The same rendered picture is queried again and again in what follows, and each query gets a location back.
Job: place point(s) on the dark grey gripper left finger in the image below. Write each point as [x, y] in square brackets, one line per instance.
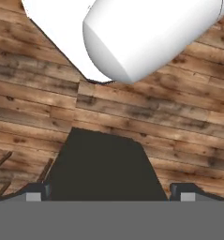
[38, 190]

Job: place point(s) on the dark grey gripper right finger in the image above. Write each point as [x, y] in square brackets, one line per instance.
[182, 190]

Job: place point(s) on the dark grey flat block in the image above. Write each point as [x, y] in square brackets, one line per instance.
[101, 168]

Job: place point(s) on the white rounded cylinder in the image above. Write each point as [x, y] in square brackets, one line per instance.
[154, 34]

